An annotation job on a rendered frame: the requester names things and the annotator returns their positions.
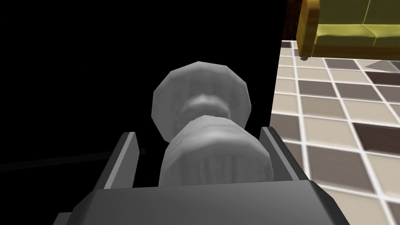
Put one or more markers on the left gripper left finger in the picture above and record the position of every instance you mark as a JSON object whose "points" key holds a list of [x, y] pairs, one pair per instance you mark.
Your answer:
{"points": [[120, 162]]}

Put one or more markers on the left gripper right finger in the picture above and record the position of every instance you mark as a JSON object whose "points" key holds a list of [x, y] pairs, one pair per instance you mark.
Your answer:
{"points": [[281, 156]]}

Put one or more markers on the green sofa with wooden frame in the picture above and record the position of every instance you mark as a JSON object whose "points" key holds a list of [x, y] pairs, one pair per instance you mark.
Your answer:
{"points": [[350, 28]]}

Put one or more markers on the grey door knob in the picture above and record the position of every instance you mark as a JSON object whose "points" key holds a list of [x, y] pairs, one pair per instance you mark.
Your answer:
{"points": [[206, 125]]}

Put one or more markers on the black door leaf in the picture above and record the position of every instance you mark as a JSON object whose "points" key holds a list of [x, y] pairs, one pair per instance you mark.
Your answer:
{"points": [[78, 78]]}

